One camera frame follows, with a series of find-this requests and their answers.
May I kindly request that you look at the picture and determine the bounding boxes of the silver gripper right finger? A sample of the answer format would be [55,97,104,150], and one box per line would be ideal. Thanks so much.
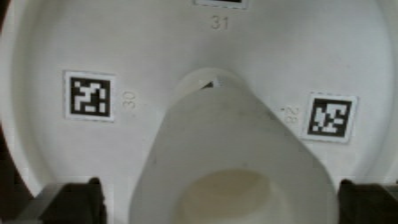
[337,179,398,224]

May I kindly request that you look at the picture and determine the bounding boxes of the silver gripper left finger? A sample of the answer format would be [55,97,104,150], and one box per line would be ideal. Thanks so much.
[14,177,106,224]

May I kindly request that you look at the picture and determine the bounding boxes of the white cylindrical table leg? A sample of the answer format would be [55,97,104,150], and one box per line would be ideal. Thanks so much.
[129,78,339,224]

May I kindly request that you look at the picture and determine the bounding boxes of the white round table top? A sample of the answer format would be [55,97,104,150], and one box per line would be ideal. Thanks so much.
[0,0,398,224]

